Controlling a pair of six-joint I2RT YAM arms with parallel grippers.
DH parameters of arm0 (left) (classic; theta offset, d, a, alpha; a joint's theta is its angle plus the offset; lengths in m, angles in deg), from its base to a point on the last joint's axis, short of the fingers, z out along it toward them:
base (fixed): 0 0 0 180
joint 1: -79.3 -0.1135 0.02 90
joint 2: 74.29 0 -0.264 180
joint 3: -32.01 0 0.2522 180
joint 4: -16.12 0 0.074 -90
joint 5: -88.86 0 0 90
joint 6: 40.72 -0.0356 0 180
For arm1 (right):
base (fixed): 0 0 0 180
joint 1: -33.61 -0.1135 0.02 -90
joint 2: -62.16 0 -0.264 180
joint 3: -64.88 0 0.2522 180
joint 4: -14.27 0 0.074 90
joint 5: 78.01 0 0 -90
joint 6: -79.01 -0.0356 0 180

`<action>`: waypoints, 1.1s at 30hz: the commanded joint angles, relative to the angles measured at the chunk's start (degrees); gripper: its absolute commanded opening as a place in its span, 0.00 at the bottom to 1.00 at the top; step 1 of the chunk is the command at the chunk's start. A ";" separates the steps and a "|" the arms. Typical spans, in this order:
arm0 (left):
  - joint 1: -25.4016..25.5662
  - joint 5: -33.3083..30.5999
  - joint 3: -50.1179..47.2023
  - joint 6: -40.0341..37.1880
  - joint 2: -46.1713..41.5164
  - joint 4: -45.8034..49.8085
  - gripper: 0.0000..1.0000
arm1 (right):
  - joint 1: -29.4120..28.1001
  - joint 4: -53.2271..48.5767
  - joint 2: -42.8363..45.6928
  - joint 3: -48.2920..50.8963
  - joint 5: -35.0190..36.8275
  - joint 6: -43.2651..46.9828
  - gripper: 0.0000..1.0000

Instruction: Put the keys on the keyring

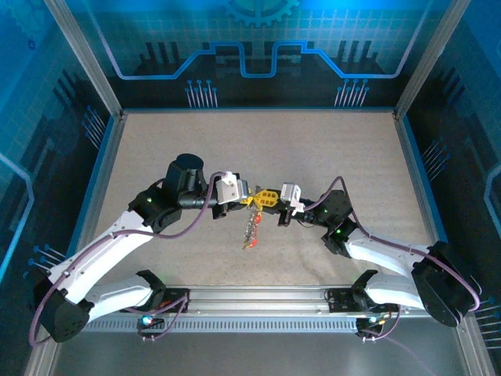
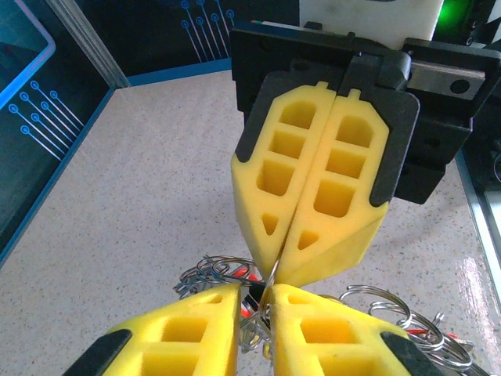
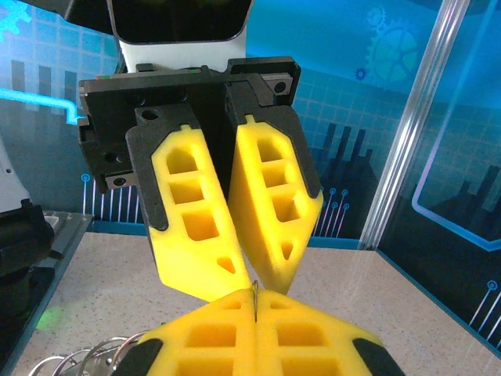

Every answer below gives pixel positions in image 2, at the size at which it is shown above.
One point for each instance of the keyring bunch with keys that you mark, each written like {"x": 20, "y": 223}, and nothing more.
{"x": 225, "y": 270}

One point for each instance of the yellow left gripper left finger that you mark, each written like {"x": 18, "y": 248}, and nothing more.
{"x": 176, "y": 344}

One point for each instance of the right aluminium frame post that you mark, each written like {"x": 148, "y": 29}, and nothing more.
{"x": 90, "y": 43}

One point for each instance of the right table edge rail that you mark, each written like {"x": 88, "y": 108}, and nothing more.
{"x": 176, "y": 72}

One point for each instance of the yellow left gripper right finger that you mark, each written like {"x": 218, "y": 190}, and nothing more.
{"x": 332, "y": 340}

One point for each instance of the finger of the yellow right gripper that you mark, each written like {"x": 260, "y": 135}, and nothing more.
{"x": 254, "y": 207}
{"x": 309, "y": 219}

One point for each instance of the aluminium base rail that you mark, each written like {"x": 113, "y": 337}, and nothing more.
{"x": 483, "y": 219}

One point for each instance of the blue table edge strip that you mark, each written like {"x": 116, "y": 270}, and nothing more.
{"x": 55, "y": 176}

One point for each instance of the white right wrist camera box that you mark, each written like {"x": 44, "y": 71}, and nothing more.
{"x": 372, "y": 19}

